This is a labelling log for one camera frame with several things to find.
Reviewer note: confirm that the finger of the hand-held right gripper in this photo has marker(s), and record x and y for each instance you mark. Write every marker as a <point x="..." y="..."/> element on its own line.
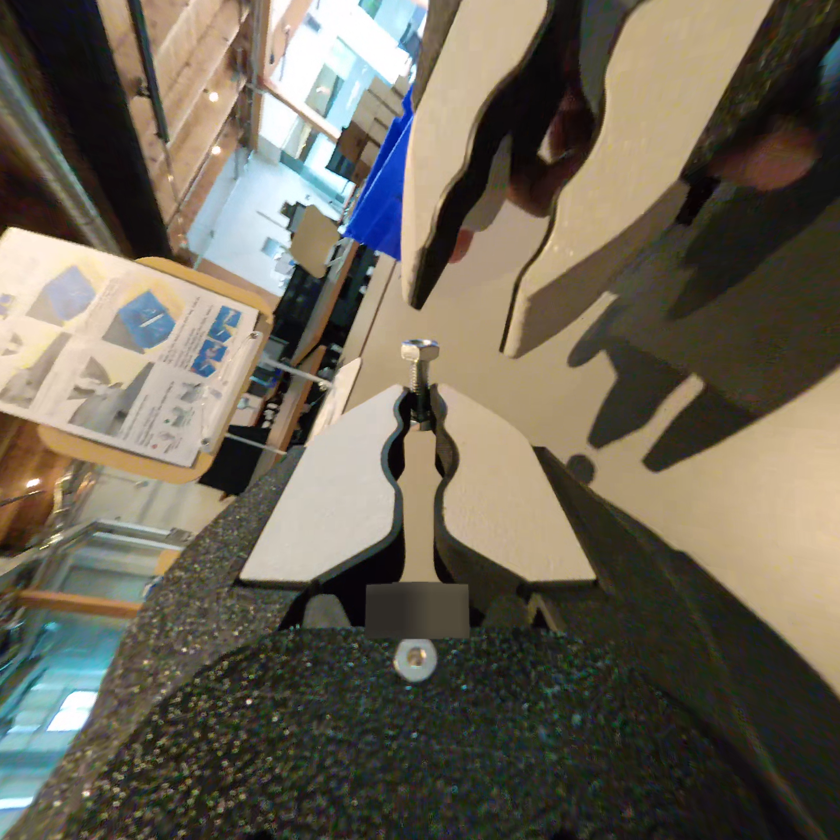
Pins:
<point x="656" y="131"/>
<point x="453" y="131"/>

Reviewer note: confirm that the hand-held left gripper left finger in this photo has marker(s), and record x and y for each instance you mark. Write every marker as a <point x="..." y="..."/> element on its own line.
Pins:
<point x="322" y="505"/>

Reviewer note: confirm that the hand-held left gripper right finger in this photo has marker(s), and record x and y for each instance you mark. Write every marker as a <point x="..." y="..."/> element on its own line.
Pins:
<point x="512" y="505"/>

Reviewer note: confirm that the blue plastic storage bin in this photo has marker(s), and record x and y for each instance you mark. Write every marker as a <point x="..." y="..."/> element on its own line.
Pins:
<point x="383" y="197"/>

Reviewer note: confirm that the silver metal bolt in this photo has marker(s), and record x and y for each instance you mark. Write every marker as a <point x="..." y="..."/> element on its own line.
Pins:
<point x="420" y="374"/>

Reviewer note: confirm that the person's right hand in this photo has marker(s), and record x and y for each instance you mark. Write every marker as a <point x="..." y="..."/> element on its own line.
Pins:
<point x="558" y="145"/>

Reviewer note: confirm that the stack of cardboard boxes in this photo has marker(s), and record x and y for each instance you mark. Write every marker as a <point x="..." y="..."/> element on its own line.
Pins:
<point x="370" y="125"/>

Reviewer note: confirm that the beige chair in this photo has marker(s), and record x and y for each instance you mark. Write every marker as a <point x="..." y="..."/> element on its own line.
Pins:
<point x="315" y="239"/>

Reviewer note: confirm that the printed poster sheet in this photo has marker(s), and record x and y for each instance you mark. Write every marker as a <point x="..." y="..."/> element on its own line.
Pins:
<point x="118" y="348"/>

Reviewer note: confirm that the metal railing pole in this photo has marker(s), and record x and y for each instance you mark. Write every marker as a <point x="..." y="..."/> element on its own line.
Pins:
<point x="40" y="145"/>

